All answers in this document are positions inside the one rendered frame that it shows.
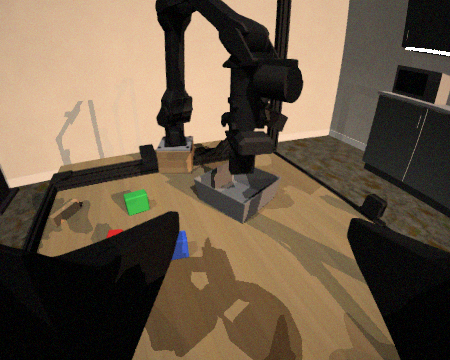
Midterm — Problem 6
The green block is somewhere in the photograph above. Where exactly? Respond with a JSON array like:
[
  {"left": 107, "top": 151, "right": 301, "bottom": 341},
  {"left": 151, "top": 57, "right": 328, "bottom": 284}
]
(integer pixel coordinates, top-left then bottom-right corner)
[{"left": 123, "top": 189, "right": 150, "bottom": 216}]

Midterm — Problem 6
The blue block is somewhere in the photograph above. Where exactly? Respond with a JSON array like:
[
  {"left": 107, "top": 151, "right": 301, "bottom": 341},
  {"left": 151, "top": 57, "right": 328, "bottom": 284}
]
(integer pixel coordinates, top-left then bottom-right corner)
[{"left": 172, "top": 231, "right": 189, "bottom": 260}]

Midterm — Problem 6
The red block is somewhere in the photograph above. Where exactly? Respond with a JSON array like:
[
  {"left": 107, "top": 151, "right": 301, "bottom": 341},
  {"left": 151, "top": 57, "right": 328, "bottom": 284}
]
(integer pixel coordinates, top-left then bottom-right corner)
[{"left": 106, "top": 229, "right": 123, "bottom": 238}]

